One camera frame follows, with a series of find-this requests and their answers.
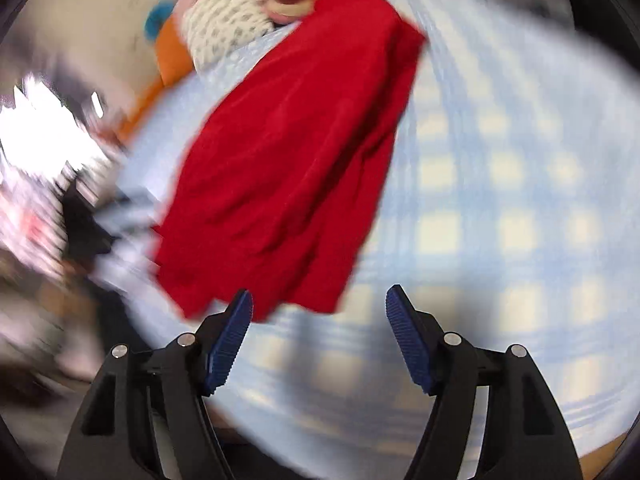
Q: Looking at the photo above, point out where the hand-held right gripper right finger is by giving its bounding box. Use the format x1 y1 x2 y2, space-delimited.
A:
385 284 583 480

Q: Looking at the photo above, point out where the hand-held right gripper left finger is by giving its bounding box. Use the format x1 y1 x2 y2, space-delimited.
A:
56 289 254 480

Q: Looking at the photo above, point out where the red sweater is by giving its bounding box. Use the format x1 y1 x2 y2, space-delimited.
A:
152 0 427 322

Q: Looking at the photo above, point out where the blue neck pillow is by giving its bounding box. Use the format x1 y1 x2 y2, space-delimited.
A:
145 2 176 41

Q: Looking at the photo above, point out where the floral white pillow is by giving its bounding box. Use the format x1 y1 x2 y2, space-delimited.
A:
182 0 288 73

